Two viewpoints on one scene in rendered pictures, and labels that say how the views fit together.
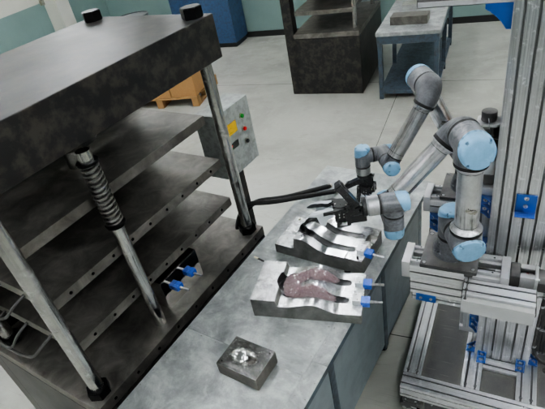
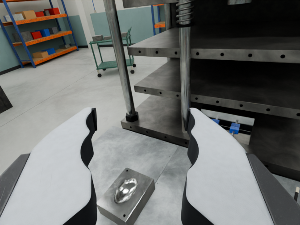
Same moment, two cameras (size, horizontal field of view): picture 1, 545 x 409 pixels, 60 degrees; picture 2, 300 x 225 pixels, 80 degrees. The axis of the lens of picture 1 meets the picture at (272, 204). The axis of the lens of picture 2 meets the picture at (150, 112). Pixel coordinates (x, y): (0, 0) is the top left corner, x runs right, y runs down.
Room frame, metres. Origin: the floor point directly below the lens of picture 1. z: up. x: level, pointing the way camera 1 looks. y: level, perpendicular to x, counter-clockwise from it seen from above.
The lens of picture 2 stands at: (1.39, -0.23, 1.52)
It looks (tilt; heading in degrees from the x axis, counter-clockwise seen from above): 32 degrees down; 87
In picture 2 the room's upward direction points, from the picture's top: 8 degrees counter-clockwise
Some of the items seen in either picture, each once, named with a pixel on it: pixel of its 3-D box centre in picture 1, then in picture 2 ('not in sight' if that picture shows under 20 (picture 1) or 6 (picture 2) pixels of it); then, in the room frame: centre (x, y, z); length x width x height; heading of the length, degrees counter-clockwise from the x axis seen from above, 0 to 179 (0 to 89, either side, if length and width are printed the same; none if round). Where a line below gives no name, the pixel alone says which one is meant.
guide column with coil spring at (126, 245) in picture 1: (139, 275); (185, 85); (1.66, 0.65, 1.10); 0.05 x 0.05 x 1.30
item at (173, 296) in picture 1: (148, 266); (232, 105); (1.99, 0.72, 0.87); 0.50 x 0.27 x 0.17; 52
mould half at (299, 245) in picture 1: (327, 238); not in sight; (1.92, -0.24, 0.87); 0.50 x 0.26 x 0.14; 52
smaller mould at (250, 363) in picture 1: (246, 362); (127, 195); (1.28, 0.24, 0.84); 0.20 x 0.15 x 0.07; 52
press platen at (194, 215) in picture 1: (115, 247); (231, 76); (2.03, 0.85, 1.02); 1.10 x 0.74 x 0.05; 142
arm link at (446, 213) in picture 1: (453, 221); not in sight; (1.45, -0.70, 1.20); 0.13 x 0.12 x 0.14; 174
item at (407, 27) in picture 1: (418, 34); not in sight; (5.98, -2.29, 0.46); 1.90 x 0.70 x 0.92; 152
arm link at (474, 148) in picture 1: (468, 196); not in sight; (1.32, -0.69, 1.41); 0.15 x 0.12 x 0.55; 174
